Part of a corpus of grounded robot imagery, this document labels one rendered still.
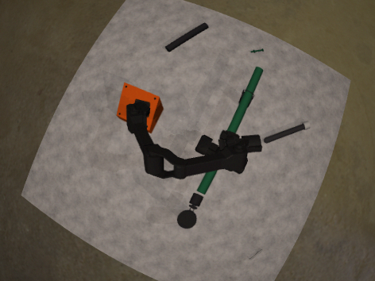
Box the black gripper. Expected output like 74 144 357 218
195 135 245 174

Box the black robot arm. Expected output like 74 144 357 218
126 99 262 179

